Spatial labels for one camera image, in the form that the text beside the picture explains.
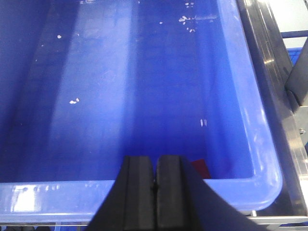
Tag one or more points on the steel shelf side frame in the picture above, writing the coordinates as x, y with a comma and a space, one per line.
285, 97

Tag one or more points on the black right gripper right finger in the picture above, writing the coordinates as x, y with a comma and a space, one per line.
186, 203

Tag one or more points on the red cube block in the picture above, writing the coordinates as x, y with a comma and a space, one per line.
201, 167

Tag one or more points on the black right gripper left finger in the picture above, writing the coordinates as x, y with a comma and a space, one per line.
129, 205

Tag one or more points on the blue plastic bin front right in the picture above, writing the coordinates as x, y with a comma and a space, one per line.
84, 83

